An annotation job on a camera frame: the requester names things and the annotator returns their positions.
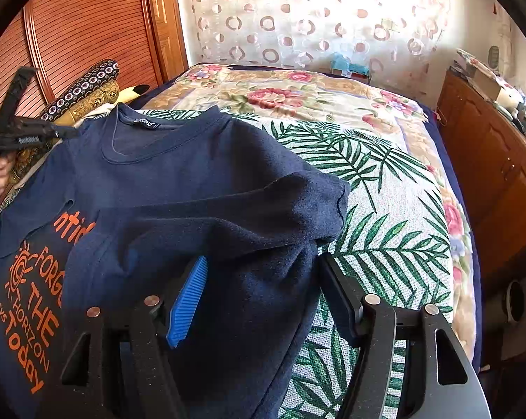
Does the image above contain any palm leaf bed sheet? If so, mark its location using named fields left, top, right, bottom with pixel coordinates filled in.
left=140, top=106, right=456, bottom=419

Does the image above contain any small round desk fan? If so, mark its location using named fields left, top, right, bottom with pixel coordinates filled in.
left=488, top=44, right=499, bottom=70

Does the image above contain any floral quilt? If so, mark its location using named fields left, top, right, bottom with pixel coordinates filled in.
left=143, top=64, right=477, bottom=355

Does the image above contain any navy blue printed t-shirt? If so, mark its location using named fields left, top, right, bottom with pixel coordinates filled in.
left=0, top=104, right=350, bottom=418

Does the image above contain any cardboard box on cabinet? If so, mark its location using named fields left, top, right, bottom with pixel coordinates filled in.
left=468, top=69, right=516, bottom=106

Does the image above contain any blue tissue box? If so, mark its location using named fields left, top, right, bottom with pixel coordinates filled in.
left=330, top=53, right=371, bottom=80

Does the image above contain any yellow plush toy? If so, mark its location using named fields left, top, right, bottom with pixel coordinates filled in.
left=115, top=84, right=150, bottom=104

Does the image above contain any dark circle-patterned folded blanket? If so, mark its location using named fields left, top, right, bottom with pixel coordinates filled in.
left=38, top=59, right=119, bottom=121

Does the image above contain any wooden louvered wardrobe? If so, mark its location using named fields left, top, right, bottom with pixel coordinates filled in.
left=0, top=0, right=188, bottom=116

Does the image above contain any long wooden sideboard cabinet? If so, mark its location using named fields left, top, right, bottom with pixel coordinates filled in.
left=436, top=71, right=526, bottom=284

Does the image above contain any yellow sunflower folded blanket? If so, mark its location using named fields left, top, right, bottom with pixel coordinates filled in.
left=9, top=80, right=120, bottom=185

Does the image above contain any circle-patterned sheer curtain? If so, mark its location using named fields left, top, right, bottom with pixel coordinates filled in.
left=180, top=0, right=451, bottom=97

